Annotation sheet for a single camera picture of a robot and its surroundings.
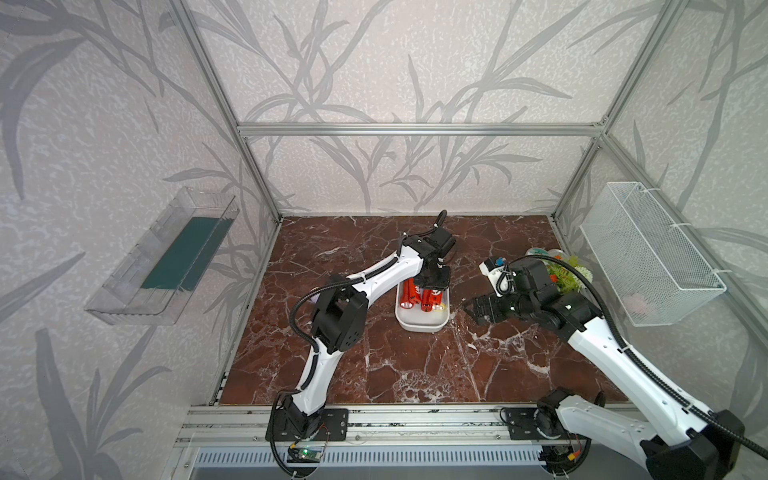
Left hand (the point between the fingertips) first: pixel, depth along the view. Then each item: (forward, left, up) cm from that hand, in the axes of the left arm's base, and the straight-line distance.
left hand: (443, 286), depth 90 cm
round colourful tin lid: (+14, -33, 0) cm, 36 cm away
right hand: (-10, -7, +10) cm, 15 cm away
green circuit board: (-41, +36, -10) cm, 55 cm away
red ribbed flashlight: (+1, +11, -4) cm, 12 cm away
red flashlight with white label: (-3, +4, -1) cm, 6 cm away
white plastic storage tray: (-7, +8, -9) cm, 14 cm away
